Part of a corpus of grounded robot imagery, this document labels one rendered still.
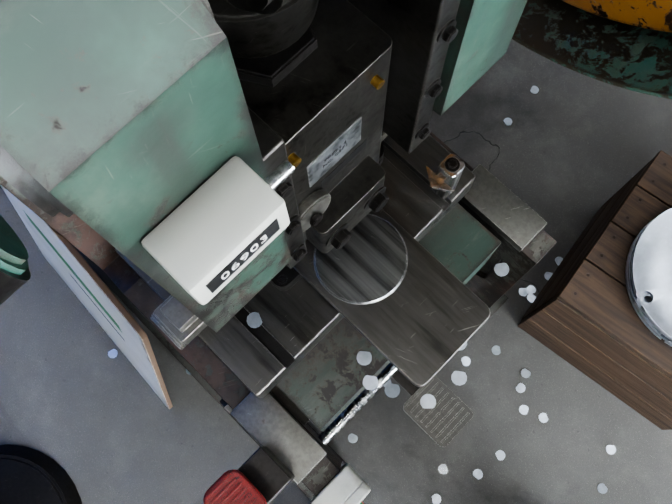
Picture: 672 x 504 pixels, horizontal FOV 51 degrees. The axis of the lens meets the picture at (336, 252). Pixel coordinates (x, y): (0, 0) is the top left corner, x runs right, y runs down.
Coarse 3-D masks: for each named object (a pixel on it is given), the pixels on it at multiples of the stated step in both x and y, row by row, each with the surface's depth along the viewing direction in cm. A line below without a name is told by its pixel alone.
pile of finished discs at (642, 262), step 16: (656, 224) 135; (640, 240) 135; (656, 240) 135; (640, 256) 134; (656, 256) 134; (640, 272) 133; (656, 272) 133; (640, 288) 132; (656, 288) 132; (640, 304) 133; (656, 304) 132; (656, 320) 131
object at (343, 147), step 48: (336, 0) 60; (288, 48) 57; (336, 48) 58; (384, 48) 58; (288, 96) 57; (336, 96) 57; (384, 96) 66; (288, 144) 57; (336, 144) 66; (336, 192) 76; (336, 240) 78
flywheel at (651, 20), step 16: (576, 0) 78; (592, 0) 76; (608, 0) 74; (624, 0) 73; (640, 0) 71; (656, 0) 70; (608, 16) 76; (624, 16) 74; (640, 16) 73; (656, 16) 71
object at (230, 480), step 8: (232, 472) 89; (240, 472) 90; (224, 480) 89; (232, 480) 89; (240, 480) 89; (248, 480) 89; (216, 488) 89; (224, 488) 89; (232, 488) 89; (240, 488) 89; (248, 488) 89; (256, 488) 89; (208, 496) 88; (216, 496) 88; (224, 496) 88; (232, 496) 88; (240, 496) 88; (248, 496) 88; (256, 496) 88
